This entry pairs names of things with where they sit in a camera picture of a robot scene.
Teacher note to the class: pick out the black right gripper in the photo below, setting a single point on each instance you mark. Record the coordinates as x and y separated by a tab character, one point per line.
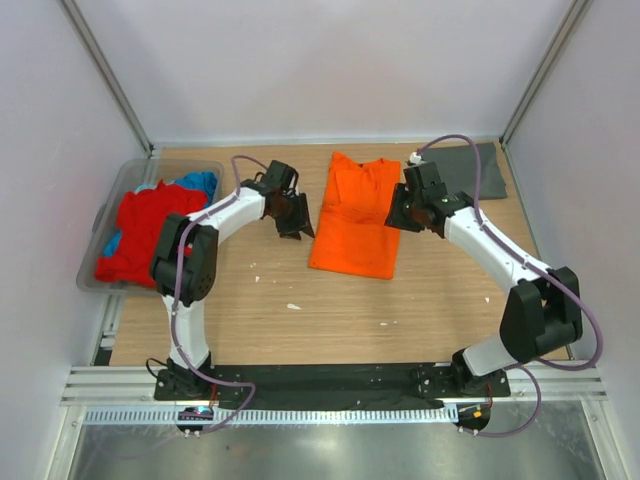
400	193

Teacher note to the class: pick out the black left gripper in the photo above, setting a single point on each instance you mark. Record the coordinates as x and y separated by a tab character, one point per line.
301	223

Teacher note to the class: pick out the orange t shirt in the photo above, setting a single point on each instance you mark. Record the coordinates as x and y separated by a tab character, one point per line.
352	237

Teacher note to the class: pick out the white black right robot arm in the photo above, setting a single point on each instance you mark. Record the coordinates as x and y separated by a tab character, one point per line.
541	313

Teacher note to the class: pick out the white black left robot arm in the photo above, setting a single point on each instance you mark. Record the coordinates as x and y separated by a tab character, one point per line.
184	266

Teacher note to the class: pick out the folded grey t shirt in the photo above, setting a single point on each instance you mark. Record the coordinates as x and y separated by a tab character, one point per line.
457	168

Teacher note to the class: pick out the blue t shirt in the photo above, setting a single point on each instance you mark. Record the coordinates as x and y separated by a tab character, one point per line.
205	181

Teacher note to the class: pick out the red t shirt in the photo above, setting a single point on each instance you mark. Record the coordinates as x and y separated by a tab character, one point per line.
140	219

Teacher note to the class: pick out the clear plastic bin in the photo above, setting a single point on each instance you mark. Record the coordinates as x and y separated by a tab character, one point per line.
132	175

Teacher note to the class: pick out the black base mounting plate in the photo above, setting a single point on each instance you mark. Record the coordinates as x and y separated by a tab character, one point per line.
332	387

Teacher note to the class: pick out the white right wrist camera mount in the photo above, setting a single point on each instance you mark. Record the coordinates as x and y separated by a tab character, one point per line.
415	159

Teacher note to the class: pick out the left aluminium frame post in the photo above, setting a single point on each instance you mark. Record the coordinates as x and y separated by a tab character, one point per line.
95	53

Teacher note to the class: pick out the aluminium frame post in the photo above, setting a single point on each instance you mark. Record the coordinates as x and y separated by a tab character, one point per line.
95	53
566	29

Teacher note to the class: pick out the right aluminium frame post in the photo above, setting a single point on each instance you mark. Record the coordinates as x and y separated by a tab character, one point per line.
566	29

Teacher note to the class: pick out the white slotted cable duct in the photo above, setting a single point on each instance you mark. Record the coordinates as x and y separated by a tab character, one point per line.
198	415

